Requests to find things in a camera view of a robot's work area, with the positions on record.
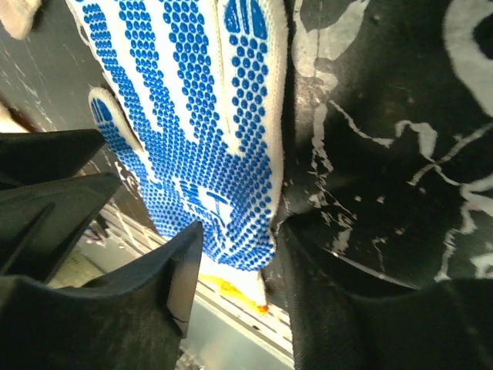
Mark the blue dotted white glove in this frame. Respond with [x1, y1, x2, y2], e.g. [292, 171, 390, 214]
[68, 1, 288, 312]

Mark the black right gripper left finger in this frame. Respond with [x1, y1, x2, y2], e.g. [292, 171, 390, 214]
[1, 129, 203, 369]

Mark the plain white cotton glove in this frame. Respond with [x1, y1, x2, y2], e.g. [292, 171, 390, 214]
[0, 0, 42, 40]

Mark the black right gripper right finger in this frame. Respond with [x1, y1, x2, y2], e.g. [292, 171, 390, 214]
[277, 222, 492, 369]

